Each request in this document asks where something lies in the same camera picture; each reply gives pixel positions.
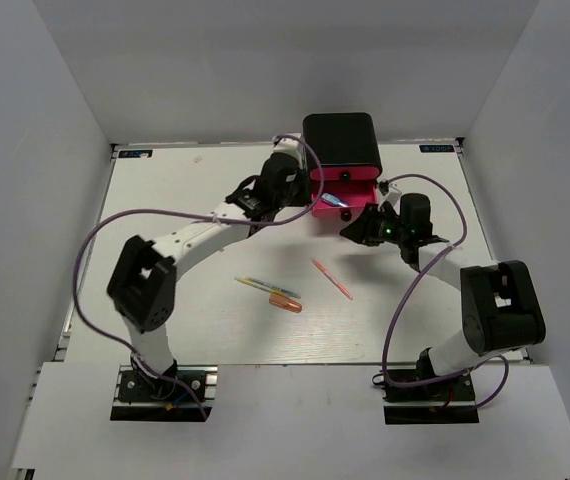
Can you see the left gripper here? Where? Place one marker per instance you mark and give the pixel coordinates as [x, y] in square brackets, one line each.
[306, 190]

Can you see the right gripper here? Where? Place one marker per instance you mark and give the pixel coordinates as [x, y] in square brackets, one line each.
[368, 221]

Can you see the blue correction tape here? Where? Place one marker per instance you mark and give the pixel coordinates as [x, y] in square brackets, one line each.
[333, 201]

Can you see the orange pink pen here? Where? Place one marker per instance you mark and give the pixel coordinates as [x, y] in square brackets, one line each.
[332, 279]

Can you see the black pink drawer organizer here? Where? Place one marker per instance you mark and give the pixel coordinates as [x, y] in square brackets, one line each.
[348, 163]

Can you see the yellow blue pen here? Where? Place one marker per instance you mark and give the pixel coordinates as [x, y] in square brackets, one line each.
[267, 287]

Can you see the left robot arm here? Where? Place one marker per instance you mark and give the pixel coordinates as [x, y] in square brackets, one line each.
[143, 284]

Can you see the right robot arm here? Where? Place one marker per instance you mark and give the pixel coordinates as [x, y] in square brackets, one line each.
[499, 305]

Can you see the right blue table label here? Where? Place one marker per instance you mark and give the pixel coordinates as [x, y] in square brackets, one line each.
[436, 148]

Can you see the blue table label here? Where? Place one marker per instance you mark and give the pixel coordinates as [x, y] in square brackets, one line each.
[134, 154]
[436, 148]

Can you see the left blue table label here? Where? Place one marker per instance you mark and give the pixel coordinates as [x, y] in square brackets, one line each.
[134, 154]

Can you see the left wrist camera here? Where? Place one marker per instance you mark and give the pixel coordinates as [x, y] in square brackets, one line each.
[288, 144]

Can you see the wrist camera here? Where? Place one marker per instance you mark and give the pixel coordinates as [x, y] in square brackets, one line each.
[288, 144]
[388, 193]

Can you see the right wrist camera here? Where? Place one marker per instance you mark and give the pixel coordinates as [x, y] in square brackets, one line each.
[388, 193]

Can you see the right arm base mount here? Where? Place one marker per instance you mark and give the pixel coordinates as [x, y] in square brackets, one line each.
[452, 402]

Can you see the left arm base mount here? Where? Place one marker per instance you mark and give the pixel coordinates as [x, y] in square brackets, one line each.
[136, 401]

